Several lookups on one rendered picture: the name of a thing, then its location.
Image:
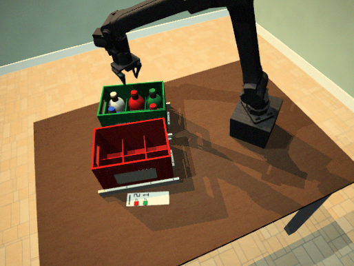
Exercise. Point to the white paper pick list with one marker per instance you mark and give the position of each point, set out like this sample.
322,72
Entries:
148,198

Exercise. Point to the red crate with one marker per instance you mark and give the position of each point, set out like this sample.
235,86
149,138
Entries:
134,165

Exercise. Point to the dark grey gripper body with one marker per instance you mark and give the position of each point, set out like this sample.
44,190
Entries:
126,62

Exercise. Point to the white bottle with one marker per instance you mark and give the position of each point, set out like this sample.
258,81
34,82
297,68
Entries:
117,102

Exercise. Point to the green bottle crate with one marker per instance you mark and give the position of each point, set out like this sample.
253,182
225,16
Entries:
124,92

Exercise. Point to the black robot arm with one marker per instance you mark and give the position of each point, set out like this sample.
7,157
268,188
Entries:
254,97

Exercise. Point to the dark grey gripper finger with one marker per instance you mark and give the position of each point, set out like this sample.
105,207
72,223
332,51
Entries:
137,71
121,76

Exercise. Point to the blue bottle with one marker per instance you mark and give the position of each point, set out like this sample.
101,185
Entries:
112,110

